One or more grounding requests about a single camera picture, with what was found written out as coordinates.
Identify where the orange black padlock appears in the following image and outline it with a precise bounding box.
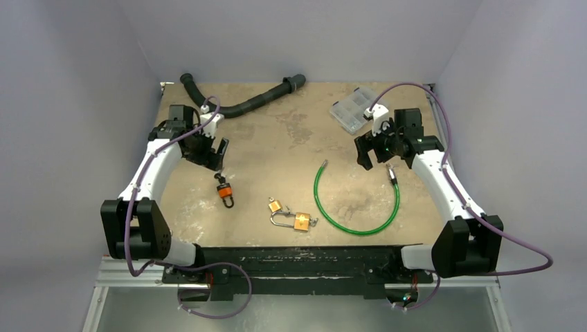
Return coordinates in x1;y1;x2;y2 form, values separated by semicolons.
217;183;235;208

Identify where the large brass padlock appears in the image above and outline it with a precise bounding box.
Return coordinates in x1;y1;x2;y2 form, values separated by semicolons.
270;212;317;232

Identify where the black head key bunch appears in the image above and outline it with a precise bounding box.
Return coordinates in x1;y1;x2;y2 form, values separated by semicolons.
214;172;226;184

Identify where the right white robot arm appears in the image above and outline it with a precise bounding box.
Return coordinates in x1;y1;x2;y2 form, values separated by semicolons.
354;104;503;282

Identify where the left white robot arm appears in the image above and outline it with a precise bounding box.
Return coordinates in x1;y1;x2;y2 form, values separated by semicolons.
100;104;229;283

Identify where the clear plastic organizer box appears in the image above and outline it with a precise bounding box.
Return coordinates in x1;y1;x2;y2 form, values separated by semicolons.
329;86;393;135

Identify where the small brass padlock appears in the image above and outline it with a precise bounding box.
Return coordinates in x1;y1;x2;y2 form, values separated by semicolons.
268;197;291;214

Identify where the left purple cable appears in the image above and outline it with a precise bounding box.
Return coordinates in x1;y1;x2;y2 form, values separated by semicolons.
123;95;253;320

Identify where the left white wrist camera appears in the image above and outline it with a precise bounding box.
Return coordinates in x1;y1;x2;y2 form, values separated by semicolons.
200;106;224;138

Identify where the green cable lock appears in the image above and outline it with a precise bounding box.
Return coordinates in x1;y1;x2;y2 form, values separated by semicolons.
312;159;401;237

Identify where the black corrugated hose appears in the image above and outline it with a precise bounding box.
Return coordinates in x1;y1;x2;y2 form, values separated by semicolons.
179;73;307;120

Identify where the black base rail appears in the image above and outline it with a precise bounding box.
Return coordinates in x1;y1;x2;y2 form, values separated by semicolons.
162;245;433;301

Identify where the aluminium frame rail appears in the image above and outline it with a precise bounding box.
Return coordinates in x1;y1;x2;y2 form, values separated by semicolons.
95;257;163;287

